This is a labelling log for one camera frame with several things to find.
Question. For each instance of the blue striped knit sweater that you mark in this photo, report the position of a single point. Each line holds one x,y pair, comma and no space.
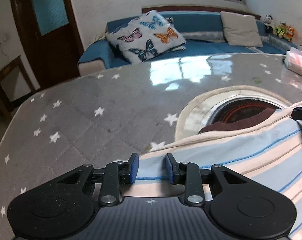
269,153

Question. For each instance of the orange green plush toys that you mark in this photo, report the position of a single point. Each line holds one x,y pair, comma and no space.
284,31

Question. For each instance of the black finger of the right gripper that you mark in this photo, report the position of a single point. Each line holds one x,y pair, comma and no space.
297,113

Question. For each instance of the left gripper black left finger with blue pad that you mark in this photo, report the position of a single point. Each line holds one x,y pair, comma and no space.
113,176

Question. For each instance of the small wooden side table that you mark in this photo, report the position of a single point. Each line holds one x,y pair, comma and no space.
6,104

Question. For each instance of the beige plain cushion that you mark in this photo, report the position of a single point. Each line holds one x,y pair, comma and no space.
240,30

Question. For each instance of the blue sofa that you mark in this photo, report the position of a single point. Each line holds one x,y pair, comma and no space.
203,32

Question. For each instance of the dark wooden door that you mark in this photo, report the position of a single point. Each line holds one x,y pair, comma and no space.
49,35

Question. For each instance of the butterfly print white pillow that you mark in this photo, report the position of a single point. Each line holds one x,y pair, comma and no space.
145,37

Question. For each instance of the panda plush toy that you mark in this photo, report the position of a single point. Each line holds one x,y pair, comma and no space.
267,21

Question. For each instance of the pink tissue box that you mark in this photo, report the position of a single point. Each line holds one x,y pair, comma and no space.
293,60

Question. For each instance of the grey star pattern tablecloth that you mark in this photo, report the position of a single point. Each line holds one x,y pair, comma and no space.
107,116

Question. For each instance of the round table heater opening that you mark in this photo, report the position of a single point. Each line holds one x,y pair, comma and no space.
225,104

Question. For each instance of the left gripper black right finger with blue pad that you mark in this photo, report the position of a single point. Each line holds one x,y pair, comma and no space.
186,174

